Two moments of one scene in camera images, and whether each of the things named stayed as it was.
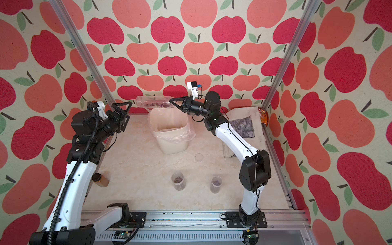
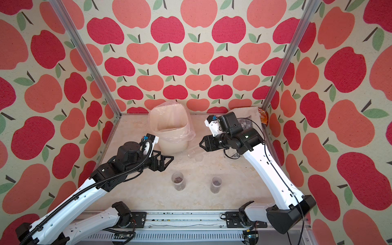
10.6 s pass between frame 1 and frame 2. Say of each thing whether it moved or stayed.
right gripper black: moved
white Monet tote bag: stayed
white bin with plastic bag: stayed
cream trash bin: stayed
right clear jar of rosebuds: stayed
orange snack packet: stayed
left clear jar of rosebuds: stayed
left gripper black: moved
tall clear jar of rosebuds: moved
